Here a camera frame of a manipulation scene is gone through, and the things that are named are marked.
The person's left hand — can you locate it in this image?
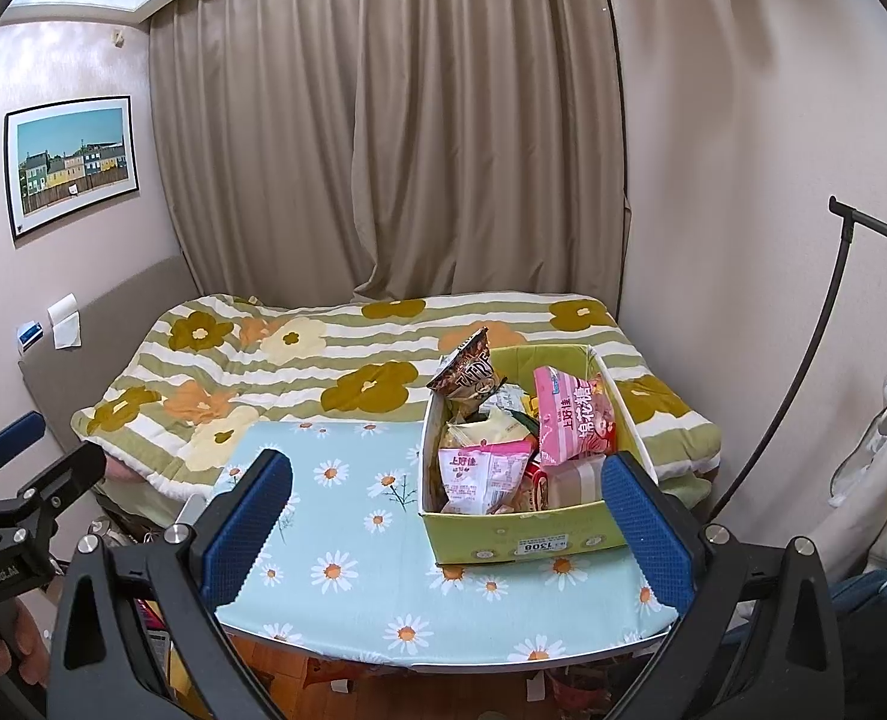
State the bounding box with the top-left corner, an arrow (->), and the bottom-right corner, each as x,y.
0,600 -> 49,691

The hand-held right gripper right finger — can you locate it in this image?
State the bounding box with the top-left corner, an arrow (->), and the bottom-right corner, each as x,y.
600,451 -> 845,720

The large pink snack packet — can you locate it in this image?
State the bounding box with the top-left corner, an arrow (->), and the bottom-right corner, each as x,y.
533,366 -> 618,466

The dark silver snack packet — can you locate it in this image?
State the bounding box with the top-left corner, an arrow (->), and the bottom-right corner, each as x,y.
426,326 -> 498,421

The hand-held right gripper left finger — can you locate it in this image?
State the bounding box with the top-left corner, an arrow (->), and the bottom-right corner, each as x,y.
47,448 -> 294,720

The beige curtain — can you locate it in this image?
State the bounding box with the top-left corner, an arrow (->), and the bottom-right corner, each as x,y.
147,0 -> 632,308

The blue denim cloth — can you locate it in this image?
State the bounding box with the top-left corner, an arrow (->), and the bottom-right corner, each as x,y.
825,566 -> 887,631

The green cardboard box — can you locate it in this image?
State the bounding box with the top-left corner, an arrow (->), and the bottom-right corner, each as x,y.
417,343 -> 658,567

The grey headboard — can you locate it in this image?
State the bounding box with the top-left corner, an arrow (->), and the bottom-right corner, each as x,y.
17,255 -> 197,481

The framed houses wall picture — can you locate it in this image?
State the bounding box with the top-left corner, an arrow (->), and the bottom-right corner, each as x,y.
4,95 -> 140,242

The pink white snack packet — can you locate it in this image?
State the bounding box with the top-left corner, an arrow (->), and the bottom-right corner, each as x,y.
437,441 -> 538,517

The striped floral blanket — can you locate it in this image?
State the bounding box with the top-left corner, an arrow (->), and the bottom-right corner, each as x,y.
70,289 -> 723,511

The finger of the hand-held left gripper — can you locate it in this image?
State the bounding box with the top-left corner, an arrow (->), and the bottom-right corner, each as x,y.
0,410 -> 47,500
0,441 -> 109,530

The pale yellow snack packet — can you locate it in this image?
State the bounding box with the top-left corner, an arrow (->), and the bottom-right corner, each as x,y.
443,416 -> 542,458

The white paper on wall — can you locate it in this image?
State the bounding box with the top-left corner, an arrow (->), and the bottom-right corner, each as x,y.
47,294 -> 83,351

